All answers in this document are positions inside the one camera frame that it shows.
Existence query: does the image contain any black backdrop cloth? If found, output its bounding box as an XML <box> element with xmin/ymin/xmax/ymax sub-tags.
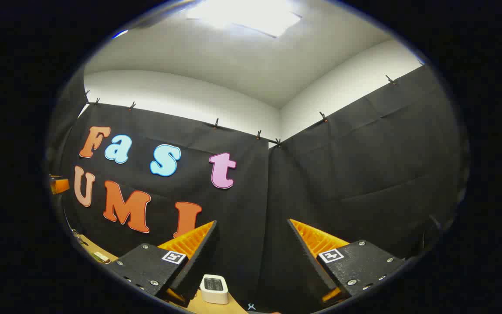
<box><xmin>46</xmin><ymin>65</ymin><xmax>469</xmax><ymax>312</ymax></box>

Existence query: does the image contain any row of black clips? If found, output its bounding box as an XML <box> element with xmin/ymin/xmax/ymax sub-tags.
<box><xmin>83</xmin><ymin>74</ymin><xmax>397</xmax><ymax>147</ymax></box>

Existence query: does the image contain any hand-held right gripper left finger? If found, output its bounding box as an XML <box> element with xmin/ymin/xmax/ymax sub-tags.
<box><xmin>106</xmin><ymin>219</ymin><xmax>219</xmax><ymax>308</ymax></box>

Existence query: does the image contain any white toaster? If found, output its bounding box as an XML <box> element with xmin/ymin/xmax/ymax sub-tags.
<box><xmin>200</xmin><ymin>274</ymin><xmax>230</xmax><ymax>305</ymax></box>

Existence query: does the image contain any ceiling light panel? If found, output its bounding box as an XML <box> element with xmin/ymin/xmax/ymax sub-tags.
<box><xmin>186</xmin><ymin>0</ymin><xmax>302</xmax><ymax>38</ymax></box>

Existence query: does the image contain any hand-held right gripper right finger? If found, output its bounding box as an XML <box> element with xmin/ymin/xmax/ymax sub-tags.
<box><xmin>287</xmin><ymin>218</ymin><xmax>407</xmax><ymax>305</ymax></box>

